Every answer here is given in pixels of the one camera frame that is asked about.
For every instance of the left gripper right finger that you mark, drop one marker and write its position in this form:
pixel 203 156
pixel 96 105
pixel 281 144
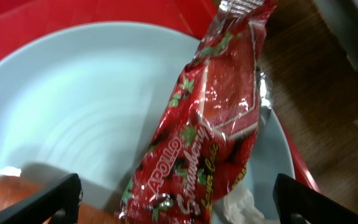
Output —
pixel 296 203

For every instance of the orange carrot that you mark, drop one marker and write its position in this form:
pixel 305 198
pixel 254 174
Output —
pixel 14 189

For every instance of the light blue plate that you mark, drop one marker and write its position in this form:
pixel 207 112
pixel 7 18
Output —
pixel 87 100

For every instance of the red serving tray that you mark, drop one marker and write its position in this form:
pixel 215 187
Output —
pixel 21 22

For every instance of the crumpled white napkin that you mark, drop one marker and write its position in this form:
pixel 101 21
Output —
pixel 239 207

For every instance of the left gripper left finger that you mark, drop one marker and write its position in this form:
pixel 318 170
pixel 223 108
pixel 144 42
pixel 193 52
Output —
pixel 59 203

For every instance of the red snack wrapper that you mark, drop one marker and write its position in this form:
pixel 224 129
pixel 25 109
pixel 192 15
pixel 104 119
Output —
pixel 205 136

